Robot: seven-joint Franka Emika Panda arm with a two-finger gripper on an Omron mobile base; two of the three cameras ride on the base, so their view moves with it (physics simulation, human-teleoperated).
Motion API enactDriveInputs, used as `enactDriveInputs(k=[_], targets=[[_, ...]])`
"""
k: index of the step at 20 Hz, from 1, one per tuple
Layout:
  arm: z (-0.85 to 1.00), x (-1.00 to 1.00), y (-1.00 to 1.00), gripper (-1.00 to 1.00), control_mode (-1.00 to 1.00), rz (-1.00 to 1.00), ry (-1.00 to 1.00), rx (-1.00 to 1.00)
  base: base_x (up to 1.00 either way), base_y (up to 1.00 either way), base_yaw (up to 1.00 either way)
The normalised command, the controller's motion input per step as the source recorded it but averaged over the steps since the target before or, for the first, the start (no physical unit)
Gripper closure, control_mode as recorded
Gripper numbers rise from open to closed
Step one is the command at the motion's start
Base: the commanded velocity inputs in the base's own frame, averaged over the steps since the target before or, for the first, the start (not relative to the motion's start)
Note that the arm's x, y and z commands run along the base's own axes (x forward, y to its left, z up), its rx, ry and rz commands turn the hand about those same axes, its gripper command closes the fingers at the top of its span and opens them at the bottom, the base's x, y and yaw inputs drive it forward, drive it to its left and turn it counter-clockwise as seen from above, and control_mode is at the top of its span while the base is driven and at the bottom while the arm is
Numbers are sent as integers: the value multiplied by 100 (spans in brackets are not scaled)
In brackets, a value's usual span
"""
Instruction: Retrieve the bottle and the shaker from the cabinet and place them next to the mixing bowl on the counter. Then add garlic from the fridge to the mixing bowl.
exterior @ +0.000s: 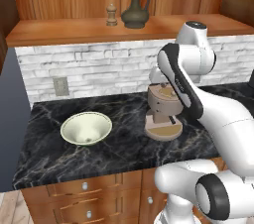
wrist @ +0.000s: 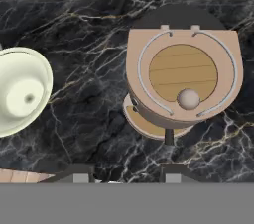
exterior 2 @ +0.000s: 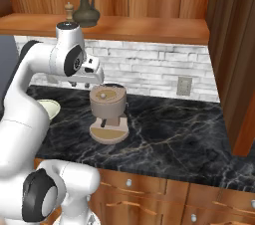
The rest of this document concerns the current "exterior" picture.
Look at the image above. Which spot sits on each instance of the wooden wall cabinet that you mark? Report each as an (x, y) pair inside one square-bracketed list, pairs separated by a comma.
[(82, 3)]

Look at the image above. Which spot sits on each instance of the wooden drawer front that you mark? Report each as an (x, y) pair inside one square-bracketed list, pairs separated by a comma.
[(109, 181), (112, 206)]

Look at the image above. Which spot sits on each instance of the brown wooden shaker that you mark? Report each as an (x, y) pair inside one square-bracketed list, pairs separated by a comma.
[(111, 15)]

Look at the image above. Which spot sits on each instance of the grey wall outlet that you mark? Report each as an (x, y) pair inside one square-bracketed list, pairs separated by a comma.
[(61, 86)]

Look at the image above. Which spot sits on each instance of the silver cabinet door knob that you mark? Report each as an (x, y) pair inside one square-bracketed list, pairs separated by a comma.
[(150, 200)]

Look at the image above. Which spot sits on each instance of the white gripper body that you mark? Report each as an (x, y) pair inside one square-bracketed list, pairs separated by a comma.
[(155, 75)]

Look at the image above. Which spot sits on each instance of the pale green mixing bowl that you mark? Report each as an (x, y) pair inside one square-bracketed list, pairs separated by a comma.
[(86, 129)]

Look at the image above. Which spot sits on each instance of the beige stand mixer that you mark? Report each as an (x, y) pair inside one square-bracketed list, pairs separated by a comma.
[(162, 109)]

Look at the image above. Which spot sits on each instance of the wooden base cabinet door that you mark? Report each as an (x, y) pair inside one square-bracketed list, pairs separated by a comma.
[(149, 185)]

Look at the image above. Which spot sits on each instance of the silver drawer knob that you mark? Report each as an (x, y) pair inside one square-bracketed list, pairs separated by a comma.
[(88, 214), (85, 186)]

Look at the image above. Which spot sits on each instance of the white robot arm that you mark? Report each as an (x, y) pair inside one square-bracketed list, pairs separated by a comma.
[(228, 125)]

